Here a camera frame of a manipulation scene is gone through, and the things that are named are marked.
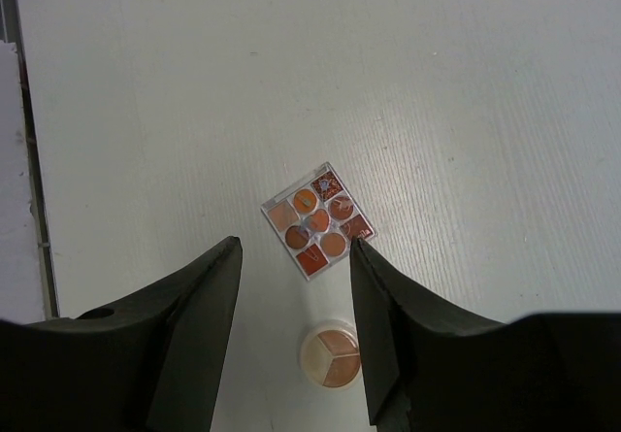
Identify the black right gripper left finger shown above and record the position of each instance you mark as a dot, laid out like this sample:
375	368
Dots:
150	361

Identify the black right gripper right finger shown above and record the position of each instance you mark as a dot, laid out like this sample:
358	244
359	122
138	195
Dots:
430	365

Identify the round beige powder compact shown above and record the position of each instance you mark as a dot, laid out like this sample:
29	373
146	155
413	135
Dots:
329	355

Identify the orange eyeshadow palette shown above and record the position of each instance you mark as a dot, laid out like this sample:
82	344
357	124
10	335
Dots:
316	219

